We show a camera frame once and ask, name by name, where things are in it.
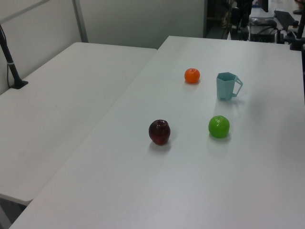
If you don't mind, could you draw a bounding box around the white side table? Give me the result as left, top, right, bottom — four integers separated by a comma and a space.
0, 42, 158, 207

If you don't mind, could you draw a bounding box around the light blue angular mug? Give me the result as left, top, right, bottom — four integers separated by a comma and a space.
216, 72, 244, 102

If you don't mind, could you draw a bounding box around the dark red apple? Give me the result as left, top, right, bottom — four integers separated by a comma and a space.
148, 119, 171, 146

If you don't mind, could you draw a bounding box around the black background equipment rack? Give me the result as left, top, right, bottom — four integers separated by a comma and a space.
230, 0, 253, 36

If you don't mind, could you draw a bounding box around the black keyboard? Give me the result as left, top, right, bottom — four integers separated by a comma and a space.
273, 10, 297, 27

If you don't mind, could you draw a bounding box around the black camera stand pole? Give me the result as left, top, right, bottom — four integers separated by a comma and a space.
0, 23, 29, 90

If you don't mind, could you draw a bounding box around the black clamp stand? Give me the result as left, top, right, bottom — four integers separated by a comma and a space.
289, 7, 305, 51

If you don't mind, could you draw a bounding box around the grey partition post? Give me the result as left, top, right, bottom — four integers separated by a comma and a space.
72, 0, 89, 43

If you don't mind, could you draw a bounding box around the green apple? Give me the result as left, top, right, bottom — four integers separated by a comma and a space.
208, 115, 231, 139

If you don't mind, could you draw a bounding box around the orange mandarin fruit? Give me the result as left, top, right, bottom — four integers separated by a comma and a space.
184, 68, 201, 84

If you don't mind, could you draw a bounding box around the black electronics box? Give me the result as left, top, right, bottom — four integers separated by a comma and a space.
250, 26, 278, 42

